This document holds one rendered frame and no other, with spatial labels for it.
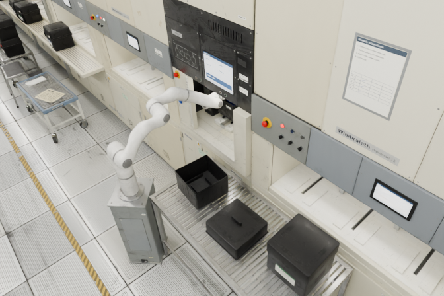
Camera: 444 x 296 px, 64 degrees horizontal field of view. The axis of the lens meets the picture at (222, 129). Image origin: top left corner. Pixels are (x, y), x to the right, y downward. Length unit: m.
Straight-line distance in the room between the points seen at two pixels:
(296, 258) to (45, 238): 2.43
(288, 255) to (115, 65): 2.90
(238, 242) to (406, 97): 1.26
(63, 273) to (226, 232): 1.65
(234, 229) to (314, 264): 0.54
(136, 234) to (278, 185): 1.17
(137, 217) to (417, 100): 1.98
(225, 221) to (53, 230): 1.93
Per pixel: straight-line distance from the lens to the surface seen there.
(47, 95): 4.75
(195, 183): 2.67
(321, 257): 2.04
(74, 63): 4.54
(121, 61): 4.17
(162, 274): 3.17
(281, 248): 2.04
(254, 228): 2.29
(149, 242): 2.97
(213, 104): 2.57
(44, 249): 3.65
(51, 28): 4.93
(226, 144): 2.80
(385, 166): 1.76
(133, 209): 2.67
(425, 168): 1.66
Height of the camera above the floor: 2.73
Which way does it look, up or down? 39 degrees down
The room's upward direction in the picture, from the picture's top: 3 degrees counter-clockwise
